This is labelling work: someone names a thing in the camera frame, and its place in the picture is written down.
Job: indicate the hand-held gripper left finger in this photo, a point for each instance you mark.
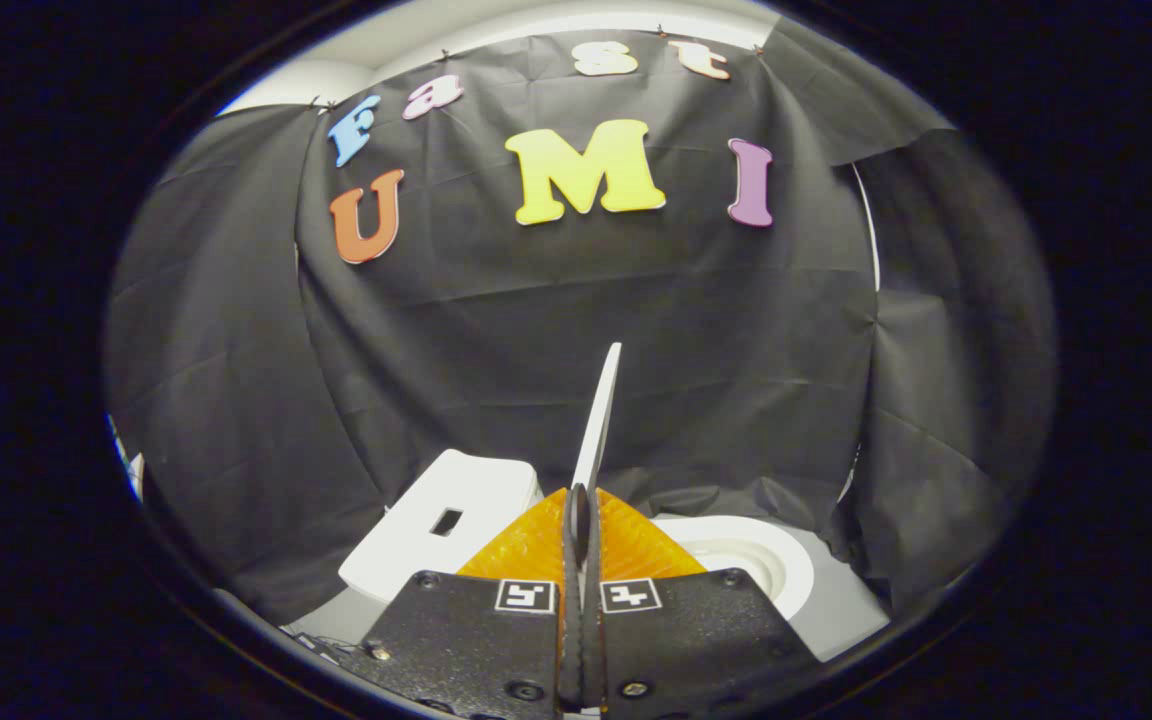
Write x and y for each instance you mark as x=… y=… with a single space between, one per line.
x=466 y=640

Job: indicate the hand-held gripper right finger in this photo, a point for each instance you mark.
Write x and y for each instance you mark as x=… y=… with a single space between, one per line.
x=696 y=635

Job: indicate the white toilet lid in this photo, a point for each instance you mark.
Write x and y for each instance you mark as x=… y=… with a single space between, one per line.
x=599 y=430

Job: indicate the white ceramic toilet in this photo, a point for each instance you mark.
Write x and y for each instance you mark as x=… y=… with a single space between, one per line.
x=416 y=540

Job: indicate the black backdrop cloth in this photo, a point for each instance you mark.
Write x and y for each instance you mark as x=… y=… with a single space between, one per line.
x=536 y=320

